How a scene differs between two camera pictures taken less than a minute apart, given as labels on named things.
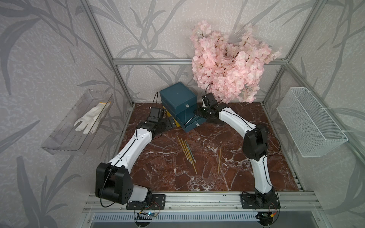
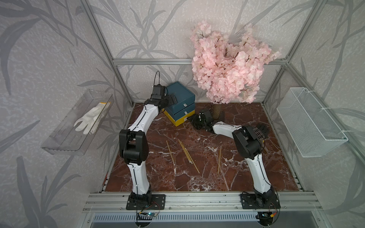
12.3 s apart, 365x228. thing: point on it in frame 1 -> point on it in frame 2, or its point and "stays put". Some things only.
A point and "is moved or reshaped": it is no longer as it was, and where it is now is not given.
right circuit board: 264,217 stays put
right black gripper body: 203,111 -> 197,122
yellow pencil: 219,159 stays put
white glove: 92,118 stays put
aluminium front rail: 301,202 stays put
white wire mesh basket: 314,132 stays put
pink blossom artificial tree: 232,71 stays put
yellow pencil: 182,147 -> 171,155
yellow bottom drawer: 177,125 is moved or reshaped
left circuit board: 147,215 stays put
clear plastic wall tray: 75,132 stays put
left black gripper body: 165,125 -> 168,101
